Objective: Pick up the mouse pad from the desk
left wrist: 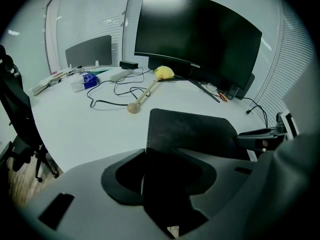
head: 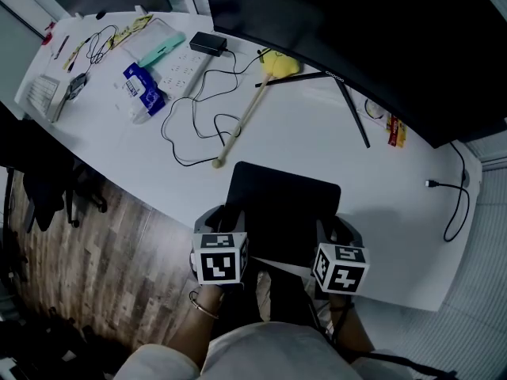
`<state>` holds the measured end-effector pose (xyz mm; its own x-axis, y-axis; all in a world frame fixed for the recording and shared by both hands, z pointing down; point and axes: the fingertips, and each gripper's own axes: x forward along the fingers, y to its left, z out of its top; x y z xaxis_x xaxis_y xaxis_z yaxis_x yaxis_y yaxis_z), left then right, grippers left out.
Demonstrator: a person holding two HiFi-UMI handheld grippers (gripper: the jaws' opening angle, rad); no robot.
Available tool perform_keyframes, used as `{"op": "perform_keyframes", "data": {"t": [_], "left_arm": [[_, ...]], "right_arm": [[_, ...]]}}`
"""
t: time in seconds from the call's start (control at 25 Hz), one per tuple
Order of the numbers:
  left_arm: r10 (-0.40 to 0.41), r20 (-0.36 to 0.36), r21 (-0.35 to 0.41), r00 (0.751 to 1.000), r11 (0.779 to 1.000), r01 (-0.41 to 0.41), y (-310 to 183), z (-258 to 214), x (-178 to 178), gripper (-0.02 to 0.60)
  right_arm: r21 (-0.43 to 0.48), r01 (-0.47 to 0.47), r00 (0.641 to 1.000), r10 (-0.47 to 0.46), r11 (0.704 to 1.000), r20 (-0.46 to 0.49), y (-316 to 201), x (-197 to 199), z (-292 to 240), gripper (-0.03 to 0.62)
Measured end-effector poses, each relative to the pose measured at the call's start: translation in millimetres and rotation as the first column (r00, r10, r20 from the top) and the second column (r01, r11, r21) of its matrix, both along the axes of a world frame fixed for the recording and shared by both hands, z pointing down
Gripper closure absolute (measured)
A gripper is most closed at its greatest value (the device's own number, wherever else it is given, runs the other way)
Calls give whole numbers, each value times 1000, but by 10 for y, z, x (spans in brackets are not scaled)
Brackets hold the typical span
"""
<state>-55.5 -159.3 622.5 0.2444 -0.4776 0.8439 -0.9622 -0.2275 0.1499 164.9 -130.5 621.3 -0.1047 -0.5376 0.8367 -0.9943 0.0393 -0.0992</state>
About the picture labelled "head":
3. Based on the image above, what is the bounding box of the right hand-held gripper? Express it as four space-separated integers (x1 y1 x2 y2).
311 216 371 295

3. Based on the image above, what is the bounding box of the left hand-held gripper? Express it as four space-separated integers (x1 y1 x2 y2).
191 204 250 287

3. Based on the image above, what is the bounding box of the black mouse pad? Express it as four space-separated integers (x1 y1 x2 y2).
224 161 343 269

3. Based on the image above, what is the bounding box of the person's left forearm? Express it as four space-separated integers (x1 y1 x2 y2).
166 285 227 372

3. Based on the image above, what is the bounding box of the person's right forearm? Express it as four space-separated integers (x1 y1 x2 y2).
328 291 375 363

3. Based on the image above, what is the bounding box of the red and yellow packet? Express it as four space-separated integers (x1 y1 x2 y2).
386 113 408 149

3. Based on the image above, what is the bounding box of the small round white object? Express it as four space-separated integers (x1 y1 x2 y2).
363 97 387 120

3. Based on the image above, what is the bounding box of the person's white shirt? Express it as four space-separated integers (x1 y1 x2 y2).
113 321 414 380

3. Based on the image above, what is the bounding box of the blue tissue packet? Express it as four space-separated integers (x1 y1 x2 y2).
122 62 167 124

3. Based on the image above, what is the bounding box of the white power strip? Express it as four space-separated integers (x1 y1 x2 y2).
158 49 212 99

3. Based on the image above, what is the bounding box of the yellow plush on wooden stick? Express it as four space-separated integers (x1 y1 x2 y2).
211 47 303 170

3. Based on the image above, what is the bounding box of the black power adapter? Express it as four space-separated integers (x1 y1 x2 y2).
189 31 229 58

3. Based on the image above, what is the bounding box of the black office chair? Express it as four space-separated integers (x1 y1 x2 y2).
0 104 109 234

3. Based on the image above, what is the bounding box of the clear case with mint edge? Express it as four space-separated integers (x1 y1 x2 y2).
120 18 188 69

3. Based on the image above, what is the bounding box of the white flat box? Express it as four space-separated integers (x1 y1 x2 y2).
50 89 73 124

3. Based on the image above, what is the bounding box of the black computer monitor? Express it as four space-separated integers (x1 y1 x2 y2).
202 0 507 150

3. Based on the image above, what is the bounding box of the yellow flat packet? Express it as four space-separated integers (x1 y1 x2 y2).
106 13 155 51

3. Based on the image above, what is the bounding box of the yellow narrow strip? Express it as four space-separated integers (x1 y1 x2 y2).
62 39 86 71

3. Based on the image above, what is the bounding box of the dark red flat stick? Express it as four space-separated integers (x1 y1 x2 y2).
53 34 71 60

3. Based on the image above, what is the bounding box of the red spray bottle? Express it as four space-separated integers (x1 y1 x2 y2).
40 21 57 47

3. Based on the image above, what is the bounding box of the metal bracelet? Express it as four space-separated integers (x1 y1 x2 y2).
188 289 220 321

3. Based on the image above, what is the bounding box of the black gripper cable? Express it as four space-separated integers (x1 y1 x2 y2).
330 300 358 346

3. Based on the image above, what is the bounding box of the thick black cable with plug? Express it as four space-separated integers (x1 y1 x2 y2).
424 140 471 244

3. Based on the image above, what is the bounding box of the thin black adapter cable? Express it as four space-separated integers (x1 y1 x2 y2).
159 47 275 168

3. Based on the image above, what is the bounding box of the coiled thin black cable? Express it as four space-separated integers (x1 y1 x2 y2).
66 24 120 74

